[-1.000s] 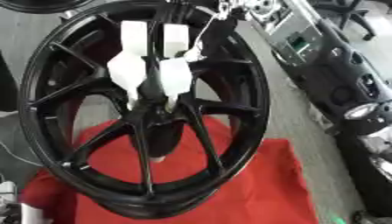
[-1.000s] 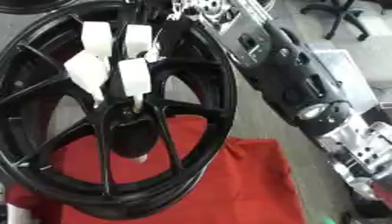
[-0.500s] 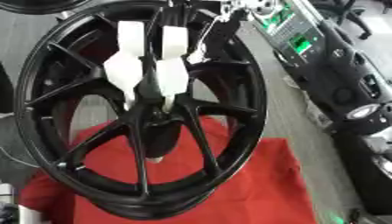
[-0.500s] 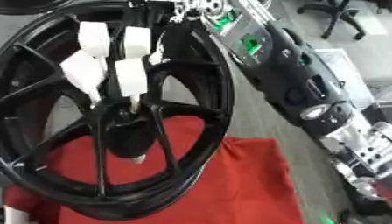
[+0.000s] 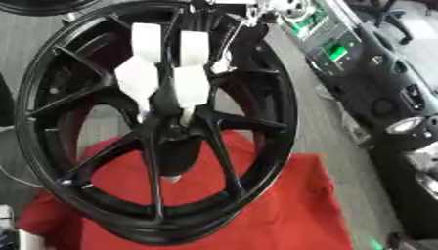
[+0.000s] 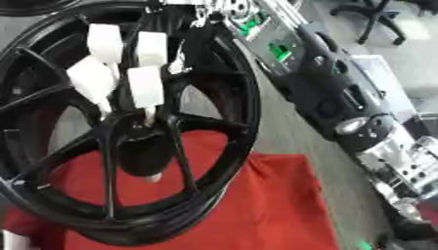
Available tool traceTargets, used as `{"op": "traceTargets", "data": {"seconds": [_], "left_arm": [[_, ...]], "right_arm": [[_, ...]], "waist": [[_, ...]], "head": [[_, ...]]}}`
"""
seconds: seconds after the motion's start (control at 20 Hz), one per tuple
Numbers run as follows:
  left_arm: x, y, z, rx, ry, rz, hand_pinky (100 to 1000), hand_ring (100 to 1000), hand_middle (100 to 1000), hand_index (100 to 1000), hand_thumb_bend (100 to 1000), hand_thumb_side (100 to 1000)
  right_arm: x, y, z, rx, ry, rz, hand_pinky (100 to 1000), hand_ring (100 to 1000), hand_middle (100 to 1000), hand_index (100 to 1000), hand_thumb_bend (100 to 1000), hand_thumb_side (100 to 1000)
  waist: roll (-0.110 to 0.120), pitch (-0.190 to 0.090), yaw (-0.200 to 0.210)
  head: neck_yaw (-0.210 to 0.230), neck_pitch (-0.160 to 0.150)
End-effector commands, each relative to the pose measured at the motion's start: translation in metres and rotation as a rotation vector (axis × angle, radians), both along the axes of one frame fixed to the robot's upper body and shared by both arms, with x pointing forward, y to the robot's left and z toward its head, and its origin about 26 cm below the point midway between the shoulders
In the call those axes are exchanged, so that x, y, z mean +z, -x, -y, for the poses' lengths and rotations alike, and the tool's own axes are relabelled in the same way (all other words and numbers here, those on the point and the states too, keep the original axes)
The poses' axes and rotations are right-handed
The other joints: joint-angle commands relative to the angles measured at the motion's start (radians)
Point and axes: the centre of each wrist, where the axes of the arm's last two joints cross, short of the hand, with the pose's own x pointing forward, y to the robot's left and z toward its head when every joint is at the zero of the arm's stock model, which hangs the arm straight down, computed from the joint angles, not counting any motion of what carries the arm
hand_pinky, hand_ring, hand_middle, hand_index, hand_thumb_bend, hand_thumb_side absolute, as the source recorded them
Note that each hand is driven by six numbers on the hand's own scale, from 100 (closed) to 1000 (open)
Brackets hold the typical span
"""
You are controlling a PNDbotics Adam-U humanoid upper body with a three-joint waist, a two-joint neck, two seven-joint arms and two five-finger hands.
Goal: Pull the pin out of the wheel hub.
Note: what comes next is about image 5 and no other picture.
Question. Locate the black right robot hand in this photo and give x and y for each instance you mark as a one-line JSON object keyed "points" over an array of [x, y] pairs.
{"points": [[239, 49]]}

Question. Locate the white pin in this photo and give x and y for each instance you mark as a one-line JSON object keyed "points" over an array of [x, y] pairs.
{"points": [[194, 47], [191, 86], [137, 79], [146, 40]]}

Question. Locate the black spoked wheel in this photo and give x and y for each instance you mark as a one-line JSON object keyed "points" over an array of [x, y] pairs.
{"points": [[267, 107]]}

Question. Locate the black office chair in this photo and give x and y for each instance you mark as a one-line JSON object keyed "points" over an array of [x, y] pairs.
{"points": [[393, 19]]}

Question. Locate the black round tyre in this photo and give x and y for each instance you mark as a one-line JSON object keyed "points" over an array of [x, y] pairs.
{"points": [[40, 6]]}

